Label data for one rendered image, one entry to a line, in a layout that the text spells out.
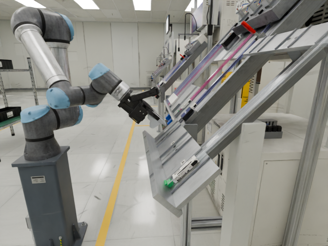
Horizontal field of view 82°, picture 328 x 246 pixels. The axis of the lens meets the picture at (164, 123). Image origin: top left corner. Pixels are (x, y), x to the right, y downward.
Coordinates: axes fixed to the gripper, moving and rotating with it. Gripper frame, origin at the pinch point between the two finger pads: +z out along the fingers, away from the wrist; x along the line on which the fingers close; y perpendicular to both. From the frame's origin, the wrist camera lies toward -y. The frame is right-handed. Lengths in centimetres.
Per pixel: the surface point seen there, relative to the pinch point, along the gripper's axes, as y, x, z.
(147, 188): 61, -59, 41
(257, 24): -56, -7, 2
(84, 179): 98, -76, 0
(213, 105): -18.2, 10.0, 6.7
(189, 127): -6.7, 14.4, 4.1
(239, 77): -31.5, 10.0, 6.5
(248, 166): -11.0, 35.1, 15.5
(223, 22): -99, -135, 7
